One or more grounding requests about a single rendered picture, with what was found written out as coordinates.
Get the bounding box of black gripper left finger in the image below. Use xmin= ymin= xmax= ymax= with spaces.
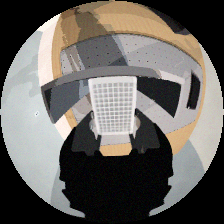
xmin=59 ymin=110 xmax=98 ymax=182

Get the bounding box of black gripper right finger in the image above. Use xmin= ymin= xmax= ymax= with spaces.
xmin=133 ymin=108 xmax=174 ymax=178

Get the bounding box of white well plate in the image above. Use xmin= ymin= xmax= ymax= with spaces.
xmin=88 ymin=76 xmax=137 ymax=135

